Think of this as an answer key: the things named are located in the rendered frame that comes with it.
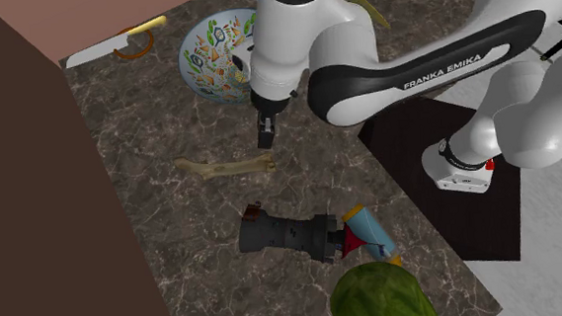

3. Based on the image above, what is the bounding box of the orange ring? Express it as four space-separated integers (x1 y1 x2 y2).
111 27 156 61

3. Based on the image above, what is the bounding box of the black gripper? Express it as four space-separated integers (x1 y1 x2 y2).
250 86 293 151

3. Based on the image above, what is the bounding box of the beige bone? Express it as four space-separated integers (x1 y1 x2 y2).
173 151 278 184

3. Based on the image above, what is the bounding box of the patterned white bowl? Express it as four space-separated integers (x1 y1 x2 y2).
175 7 264 108

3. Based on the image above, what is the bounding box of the green cabbage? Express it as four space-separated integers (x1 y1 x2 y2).
327 258 442 316

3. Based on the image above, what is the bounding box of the yellow flat blade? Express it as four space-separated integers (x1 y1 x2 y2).
340 0 392 33

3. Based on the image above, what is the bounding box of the black cylindrical device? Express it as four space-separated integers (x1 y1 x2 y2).
236 198 347 269

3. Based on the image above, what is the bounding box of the dark robot stand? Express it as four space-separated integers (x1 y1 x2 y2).
356 91 526 271

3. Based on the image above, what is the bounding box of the blue red yellow bottle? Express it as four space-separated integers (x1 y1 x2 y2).
338 200 403 271

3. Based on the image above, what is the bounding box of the yellow handled white knife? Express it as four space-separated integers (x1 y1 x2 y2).
62 15 170 70

